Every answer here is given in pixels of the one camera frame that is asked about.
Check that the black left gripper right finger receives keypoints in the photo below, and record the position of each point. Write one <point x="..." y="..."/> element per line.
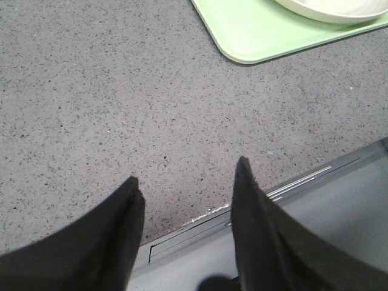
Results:
<point x="275" y="252"/>

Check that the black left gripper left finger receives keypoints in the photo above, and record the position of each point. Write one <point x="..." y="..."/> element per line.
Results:
<point x="96" y="252"/>

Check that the beige round plate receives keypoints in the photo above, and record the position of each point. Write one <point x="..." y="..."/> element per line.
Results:
<point x="337" y="12"/>

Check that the light green plastic tray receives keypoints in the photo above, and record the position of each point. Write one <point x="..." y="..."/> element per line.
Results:
<point x="250" y="32"/>

